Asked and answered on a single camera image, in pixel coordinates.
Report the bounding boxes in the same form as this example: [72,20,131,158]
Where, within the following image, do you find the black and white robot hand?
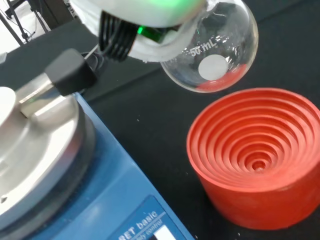
[69,0,209,64]

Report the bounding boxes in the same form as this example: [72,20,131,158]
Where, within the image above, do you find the heater with blue base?
[0,86,196,240]

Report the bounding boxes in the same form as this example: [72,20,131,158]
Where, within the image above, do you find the red ribbed flask stand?
[186,87,320,231]

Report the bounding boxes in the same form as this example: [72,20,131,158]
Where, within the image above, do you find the thin metal probe rod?
[84,44,99,61]

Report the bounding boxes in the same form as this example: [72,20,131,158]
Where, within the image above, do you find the black bench cloth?
[0,0,320,240]

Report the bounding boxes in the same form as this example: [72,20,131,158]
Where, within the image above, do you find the black tripod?
[0,0,51,46]

